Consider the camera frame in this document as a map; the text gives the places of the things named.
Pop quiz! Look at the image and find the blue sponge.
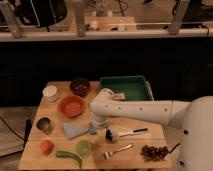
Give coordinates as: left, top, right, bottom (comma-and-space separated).
88, 123, 98, 135

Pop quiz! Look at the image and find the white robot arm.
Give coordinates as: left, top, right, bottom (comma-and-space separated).
90, 88, 213, 171

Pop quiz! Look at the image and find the red bowl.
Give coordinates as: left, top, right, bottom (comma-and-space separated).
57, 95, 86, 118

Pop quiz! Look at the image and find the dark maroon bowl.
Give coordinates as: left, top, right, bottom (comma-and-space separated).
70, 78, 90, 97

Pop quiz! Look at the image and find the black white dish brush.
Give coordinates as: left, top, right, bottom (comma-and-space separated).
105, 128, 148, 142

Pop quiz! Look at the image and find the blue cloth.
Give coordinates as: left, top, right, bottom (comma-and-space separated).
63, 124, 88, 139

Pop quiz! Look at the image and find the silver fork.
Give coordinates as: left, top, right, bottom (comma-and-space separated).
102, 143, 134, 160

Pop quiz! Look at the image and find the tan block in tray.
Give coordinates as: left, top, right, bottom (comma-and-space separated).
113, 93, 126, 101

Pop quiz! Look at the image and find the green pepper toy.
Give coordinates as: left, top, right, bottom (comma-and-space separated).
55, 151, 82, 168

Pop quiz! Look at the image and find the metal cup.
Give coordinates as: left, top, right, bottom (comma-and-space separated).
36, 117, 54, 135

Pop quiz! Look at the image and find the green plastic tray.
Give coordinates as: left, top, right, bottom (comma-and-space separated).
99, 75, 152, 101

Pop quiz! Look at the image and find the orange tomato toy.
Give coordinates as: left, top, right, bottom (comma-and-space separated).
39, 140, 54, 156

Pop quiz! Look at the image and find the white cup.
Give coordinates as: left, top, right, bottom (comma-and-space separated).
42, 85, 59, 102

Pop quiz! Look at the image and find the brown grape bunch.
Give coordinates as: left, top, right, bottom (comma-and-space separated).
141, 145, 169, 161

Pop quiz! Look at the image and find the black bag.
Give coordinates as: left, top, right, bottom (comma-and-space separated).
12, 0, 67, 27

